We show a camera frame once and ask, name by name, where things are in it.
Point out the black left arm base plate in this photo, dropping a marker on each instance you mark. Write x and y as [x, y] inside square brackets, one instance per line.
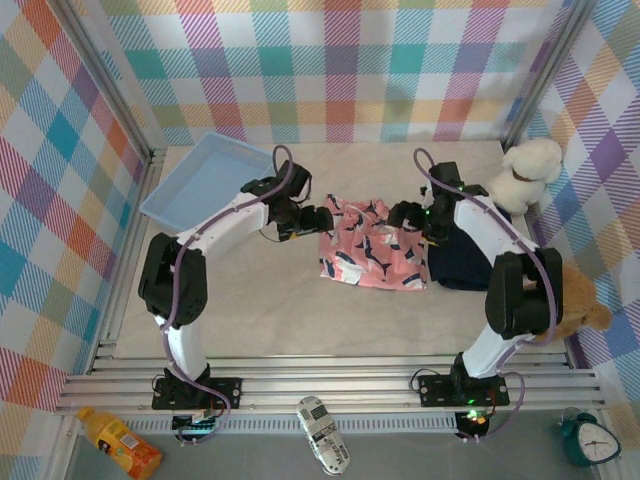
[230, 392]

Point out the navy blue garment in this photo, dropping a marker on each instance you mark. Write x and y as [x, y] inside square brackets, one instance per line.
[460, 265]

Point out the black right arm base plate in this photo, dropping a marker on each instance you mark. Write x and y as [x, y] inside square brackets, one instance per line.
[435, 390]

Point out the teal alarm clock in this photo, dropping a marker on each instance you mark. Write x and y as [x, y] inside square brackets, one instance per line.
[592, 442]

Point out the brown plush dog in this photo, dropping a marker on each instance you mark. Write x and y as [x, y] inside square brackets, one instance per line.
[585, 300]

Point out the aluminium frame rails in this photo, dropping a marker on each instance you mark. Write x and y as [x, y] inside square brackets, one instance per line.
[325, 380]

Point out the white plush dog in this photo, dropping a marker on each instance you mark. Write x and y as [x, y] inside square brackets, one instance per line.
[525, 175]

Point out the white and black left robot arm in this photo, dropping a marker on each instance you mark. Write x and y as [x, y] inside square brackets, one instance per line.
[225, 225]

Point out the aluminium frame post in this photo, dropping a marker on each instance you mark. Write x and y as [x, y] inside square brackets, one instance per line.
[115, 85]
[550, 70]

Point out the pink patterned shorts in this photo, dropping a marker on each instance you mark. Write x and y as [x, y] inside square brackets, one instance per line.
[370, 260]

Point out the orange juice bottle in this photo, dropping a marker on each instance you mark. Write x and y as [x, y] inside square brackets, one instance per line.
[117, 442]

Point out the light blue plastic basket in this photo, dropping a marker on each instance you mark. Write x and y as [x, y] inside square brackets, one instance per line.
[210, 180]

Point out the white printed drink pouch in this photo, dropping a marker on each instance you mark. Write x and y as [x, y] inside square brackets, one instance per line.
[322, 435]

